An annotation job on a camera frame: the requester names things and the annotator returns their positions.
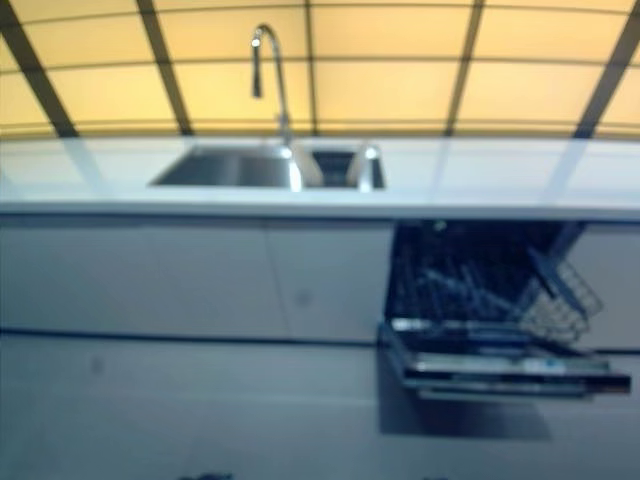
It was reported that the dark wire dishwasher rack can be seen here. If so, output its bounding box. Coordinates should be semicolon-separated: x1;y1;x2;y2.
399;259;544;334

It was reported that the built-in dishwasher black interior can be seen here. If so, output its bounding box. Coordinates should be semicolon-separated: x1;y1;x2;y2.
377;218;632;402

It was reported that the black dish drying rack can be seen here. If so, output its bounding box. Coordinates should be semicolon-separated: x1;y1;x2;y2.
312;148;359;189

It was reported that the stainless steel sink basin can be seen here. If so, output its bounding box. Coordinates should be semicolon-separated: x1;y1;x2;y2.
147;141;387;192

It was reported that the chrome gooseneck kitchen faucet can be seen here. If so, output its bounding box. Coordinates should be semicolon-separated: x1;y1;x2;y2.
248;23;297;162

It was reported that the narrow white cabinet door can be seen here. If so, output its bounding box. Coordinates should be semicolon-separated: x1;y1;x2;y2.
263;218;395;342

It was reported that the cream round plate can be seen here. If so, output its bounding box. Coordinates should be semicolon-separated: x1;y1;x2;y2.
291;142;322;191
349;143;382;191

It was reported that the grey wire dishwasher basket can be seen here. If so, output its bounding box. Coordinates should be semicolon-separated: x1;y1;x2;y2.
519;260;604;335

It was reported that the white cabinet beside dishwasher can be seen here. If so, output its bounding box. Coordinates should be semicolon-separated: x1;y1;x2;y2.
574;223;640;354

